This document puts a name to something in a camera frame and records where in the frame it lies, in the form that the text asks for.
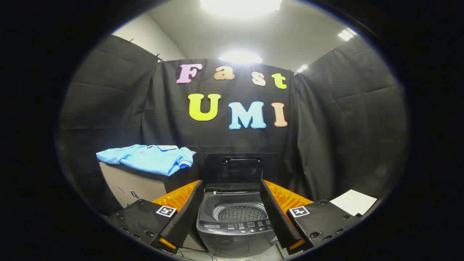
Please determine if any black backdrop cloth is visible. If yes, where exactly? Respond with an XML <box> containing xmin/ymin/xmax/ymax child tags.
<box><xmin>58</xmin><ymin>34</ymin><xmax>408</xmax><ymax>218</ymax></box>

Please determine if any dark grey washing machine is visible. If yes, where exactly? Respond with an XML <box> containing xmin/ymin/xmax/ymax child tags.
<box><xmin>196</xmin><ymin>183</ymin><xmax>280</xmax><ymax>258</ymax></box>

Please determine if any grey cabinet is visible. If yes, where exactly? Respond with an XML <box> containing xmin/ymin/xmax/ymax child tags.
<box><xmin>98</xmin><ymin>161</ymin><xmax>203</xmax><ymax>210</ymax></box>

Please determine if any light blue polo shirt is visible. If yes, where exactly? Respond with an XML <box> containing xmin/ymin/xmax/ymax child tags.
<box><xmin>96</xmin><ymin>144</ymin><xmax>196</xmax><ymax>177</ymax></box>

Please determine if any black cable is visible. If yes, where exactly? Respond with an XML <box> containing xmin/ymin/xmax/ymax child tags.
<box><xmin>170</xmin><ymin>246</ymin><xmax>250</xmax><ymax>261</ymax></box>

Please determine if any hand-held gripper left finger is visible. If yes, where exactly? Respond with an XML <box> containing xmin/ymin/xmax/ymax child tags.
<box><xmin>109</xmin><ymin>179</ymin><xmax>204</xmax><ymax>254</ymax></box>

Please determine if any ceiling light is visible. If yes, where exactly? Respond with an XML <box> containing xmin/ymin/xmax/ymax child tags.
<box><xmin>338</xmin><ymin>28</ymin><xmax>357</xmax><ymax>41</ymax></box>
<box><xmin>199</xmin><ymin>0</ymin><xmax>282</xmax><ymax>17</ymax></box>
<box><xmin>217</xmin><ymin>51</ymin><xmax>263</xmax><ymax>65</ymax></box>

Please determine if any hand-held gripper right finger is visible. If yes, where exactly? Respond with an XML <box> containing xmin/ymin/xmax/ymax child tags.
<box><xmin>260</xmin><ymin>178</ymin><xmax>363</xmax><ymax>256</ymax></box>

